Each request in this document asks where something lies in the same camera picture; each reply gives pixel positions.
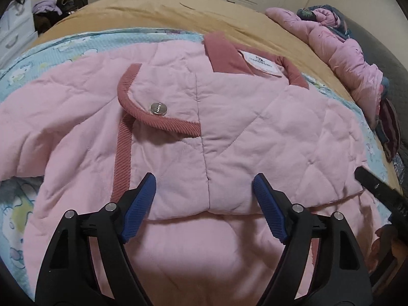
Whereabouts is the light blue printed blanket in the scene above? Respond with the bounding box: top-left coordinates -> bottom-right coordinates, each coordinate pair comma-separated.
0,27 -> 399,294

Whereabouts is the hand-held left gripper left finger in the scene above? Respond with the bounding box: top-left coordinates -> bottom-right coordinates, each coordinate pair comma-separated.
34,172 -> 157,306

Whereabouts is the dark clothes pile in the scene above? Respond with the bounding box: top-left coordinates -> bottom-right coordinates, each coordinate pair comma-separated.
33,13 -> 58,36

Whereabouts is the maroon striped cloth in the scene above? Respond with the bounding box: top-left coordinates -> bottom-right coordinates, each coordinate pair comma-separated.
376,97 -> 402,163

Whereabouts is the grey padded headboard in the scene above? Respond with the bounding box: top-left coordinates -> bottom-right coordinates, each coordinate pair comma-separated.
346,16 -> 408,154

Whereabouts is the dark floral cloth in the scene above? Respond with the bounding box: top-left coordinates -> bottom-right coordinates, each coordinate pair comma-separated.
296,5 -> 353,39

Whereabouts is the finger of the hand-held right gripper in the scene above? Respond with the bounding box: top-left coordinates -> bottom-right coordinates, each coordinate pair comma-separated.
354,166 -> 408,218

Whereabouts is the pile of pink clothes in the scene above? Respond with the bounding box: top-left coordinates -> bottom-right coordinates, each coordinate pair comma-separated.
264,6 -> 385,122

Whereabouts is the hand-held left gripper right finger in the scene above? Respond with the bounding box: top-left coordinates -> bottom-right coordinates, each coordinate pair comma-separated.
252,173 -> 373,306

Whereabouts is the purple cloth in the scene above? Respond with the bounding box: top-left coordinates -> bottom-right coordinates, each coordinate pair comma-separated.
32,0 -> 62,16

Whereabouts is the tan bed sheet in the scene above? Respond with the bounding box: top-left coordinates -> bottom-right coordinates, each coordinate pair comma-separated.
32,0 -> 408,198

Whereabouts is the pink quilted jacket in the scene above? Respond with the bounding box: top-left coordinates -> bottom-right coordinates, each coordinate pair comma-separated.
0,33 -> 383,306

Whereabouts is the white dresser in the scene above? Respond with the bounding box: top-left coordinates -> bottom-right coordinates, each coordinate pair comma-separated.
0,0 -> 40,61

